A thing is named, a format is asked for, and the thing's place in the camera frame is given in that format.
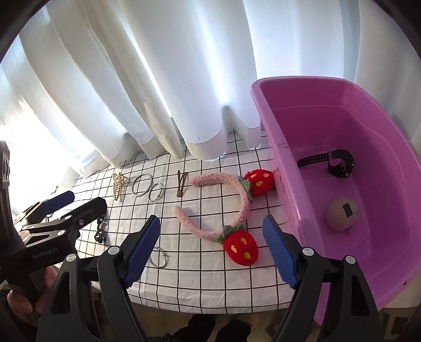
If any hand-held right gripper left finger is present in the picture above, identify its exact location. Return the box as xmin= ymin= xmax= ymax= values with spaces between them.
xmin=38 ymin=215 xmax=162 ymax=342

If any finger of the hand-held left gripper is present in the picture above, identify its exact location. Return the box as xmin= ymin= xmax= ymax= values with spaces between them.
xmin=21 ymin=191 xmax=75 ymax=226
xmin=13 ymin=197 xmax=108 ymax=248

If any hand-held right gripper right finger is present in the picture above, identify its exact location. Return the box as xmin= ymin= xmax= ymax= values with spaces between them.
xmin=262 ymin=215 xmax=385 ymax=342

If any pearl hair claw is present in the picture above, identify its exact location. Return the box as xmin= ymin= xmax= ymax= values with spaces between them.
xmin=112 ymin=172 xmax=129 ymax=201

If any pink plastic tub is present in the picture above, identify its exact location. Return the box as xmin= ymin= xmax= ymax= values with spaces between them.
xmin=250 ymin=76 xmax=421 ymax=326

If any pink strawberry plush headband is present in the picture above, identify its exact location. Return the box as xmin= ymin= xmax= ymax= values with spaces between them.
xmin=174 ymin=168 xmax=275 ymax=265

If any brown snap hair clip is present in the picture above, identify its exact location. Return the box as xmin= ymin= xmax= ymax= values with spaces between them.
xmin=177 ymin=170 xmax=189 ymax=198

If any person's left hand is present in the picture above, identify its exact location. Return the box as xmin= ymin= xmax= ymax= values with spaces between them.
xmin=7 ymin=265 xmax=58 ymax=318

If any small black keyring clasp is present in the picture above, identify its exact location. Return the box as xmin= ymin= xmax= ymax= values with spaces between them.
xmin=95 ymin=215 xmax=108 ymax=243

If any large silver bangle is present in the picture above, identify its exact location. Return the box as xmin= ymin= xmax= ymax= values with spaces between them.
xmin=132 ymin=174 xmax=153 ymax=197

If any small silver bangle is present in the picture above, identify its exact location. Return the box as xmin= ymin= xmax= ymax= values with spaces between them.
xmin=148 ymin=183 xmax=164 ymax=202

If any white grid tablecloth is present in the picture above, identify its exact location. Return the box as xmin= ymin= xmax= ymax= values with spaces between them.
xmin=11 ymin=128 xmax=316 ymax=316

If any beige round pompom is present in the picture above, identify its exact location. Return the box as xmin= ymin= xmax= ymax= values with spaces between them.
xmin=325 ymin=197 xmax=360 ymax=235

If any black wristwatch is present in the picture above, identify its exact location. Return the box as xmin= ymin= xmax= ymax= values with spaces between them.
xmin=297 ymin=149 xmax=355 ymax=179

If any white curtain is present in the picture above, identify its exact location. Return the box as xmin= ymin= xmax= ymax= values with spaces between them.
xmin=0 ymin=0 xmax=421 ymax=180

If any thin silver bracelet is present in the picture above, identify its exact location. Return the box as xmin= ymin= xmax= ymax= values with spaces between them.
xmin=148 ymin=246 xmax=168 ymax=268

